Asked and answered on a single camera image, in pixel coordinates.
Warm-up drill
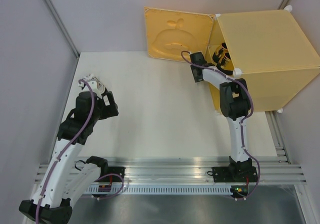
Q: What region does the black white sneaker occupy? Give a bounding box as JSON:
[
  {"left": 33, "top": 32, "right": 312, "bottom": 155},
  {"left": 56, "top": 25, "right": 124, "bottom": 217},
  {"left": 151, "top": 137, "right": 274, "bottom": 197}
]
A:
[{"left": 78, "top": 73, "right": 108, "bottom": 99}]

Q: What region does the gold loafer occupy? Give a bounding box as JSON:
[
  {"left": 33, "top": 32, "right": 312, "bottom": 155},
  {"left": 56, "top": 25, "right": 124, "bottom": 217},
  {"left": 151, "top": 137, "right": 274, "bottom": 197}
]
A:
[
  {"left": 212, "top": 42, "right": 228, "bottom": 63},
  {"left": 217, "top": 52, "right": 233, "bottom": 76}
]

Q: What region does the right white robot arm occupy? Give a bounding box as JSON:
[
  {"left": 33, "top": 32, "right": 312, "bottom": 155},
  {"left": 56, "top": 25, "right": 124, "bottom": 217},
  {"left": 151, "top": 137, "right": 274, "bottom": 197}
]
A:
[{"left": 181, "top": 51, "right": 254, "bottom": 182}]

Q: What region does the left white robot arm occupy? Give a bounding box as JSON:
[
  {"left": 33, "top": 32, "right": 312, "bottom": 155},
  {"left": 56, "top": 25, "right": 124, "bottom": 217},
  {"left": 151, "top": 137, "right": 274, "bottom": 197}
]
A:
[{"left": 19, "top": 77, "right": 123, "bottom": 224}]

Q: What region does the yellow plastic shoe cabinet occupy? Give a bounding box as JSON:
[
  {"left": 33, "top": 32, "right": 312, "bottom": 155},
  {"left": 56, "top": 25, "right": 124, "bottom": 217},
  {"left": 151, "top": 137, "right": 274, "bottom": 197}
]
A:
[{"left": 205, "top": 9, "right": 320, "bottom": 112}]

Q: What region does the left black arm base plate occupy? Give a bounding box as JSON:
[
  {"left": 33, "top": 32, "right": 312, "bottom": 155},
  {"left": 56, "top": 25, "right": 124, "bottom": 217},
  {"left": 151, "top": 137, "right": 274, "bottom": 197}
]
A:
[{"left": 106, "top": 166, "right": 126, "bottom": 182}]

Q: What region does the white slotted cable duct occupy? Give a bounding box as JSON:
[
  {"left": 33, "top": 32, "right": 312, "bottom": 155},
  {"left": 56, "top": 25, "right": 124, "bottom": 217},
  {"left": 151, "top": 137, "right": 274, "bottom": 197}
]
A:
[{"left": 83, "top": 184, "right": 233, "bottom": 196}]

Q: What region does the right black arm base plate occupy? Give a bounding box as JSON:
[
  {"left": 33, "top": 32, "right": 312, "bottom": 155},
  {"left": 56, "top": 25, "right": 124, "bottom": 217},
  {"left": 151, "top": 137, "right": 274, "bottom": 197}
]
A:
[{"left": 212, "top": 167, "right": 258, "bottom": 183}]

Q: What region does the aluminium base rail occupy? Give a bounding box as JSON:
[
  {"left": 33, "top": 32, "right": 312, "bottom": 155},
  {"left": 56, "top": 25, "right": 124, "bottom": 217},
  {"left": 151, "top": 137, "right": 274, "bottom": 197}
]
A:
[{"left": 34, "top": 110, "right": 308, "bottom": 185}]

